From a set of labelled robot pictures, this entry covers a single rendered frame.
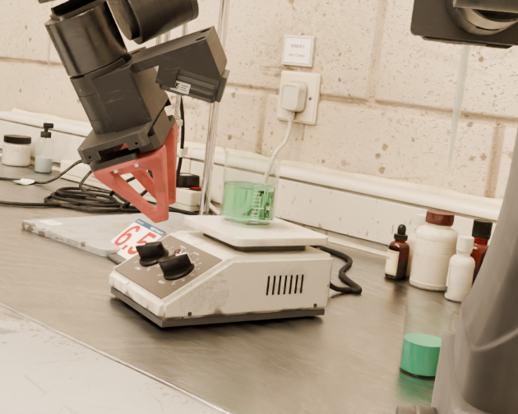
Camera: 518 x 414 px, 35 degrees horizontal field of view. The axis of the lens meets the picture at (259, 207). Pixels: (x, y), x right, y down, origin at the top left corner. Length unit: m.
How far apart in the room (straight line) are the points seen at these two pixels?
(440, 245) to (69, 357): 0.54
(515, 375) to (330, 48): 1.17
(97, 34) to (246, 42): 0.82
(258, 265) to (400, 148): 0.54
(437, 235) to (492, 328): 0.82
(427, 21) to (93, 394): 0.37
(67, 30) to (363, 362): 0.39
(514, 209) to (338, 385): 0.46
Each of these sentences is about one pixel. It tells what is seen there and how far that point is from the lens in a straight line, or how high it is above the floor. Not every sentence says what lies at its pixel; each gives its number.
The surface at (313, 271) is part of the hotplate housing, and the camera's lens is 0.87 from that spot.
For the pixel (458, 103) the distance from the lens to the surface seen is 0.74.
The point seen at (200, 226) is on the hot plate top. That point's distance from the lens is 0.88.
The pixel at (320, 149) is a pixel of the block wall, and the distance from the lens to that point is 1.40.
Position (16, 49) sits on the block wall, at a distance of 2.11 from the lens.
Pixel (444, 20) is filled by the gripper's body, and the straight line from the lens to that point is 0.65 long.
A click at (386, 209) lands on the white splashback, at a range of 1.28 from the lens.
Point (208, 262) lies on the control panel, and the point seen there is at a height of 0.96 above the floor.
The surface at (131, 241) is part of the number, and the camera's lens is 1.09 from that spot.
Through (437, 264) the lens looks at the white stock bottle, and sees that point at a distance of 1.09.
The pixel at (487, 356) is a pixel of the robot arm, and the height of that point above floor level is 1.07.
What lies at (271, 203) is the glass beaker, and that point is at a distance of 0.88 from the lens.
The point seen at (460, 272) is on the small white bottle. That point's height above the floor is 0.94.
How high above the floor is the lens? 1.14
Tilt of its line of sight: 9 degrees down
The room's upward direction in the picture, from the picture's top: 6 degrees clockwise
